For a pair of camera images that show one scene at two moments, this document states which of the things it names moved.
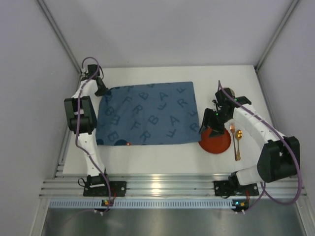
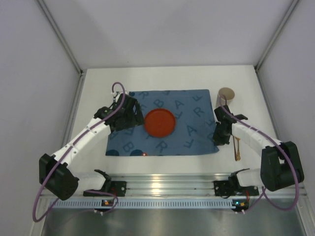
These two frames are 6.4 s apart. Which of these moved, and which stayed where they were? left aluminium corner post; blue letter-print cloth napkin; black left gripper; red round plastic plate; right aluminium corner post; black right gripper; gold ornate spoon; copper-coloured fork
Moved: blue letter-print cloth napkin; red round plastic plate; black left gripper; black right gripper
Stayed: left aluminium corner post; copper-coloured fork; right aluminium corner post; gold ornate spoon
